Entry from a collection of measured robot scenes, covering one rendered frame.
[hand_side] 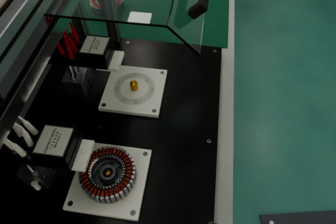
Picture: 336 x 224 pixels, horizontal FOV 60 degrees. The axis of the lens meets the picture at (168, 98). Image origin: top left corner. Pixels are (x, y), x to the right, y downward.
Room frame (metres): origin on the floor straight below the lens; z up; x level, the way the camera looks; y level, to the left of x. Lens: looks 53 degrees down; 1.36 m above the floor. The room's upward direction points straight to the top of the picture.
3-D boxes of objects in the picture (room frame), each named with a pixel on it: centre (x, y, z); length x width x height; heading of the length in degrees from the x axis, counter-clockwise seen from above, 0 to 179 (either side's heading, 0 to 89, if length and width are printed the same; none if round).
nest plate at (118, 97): (0.47, 0.09, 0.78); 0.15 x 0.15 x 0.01; 82
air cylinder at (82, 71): (0.49, 0.23, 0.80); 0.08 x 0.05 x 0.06; 172
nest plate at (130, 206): (0.23, 0.12, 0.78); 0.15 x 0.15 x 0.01; 82
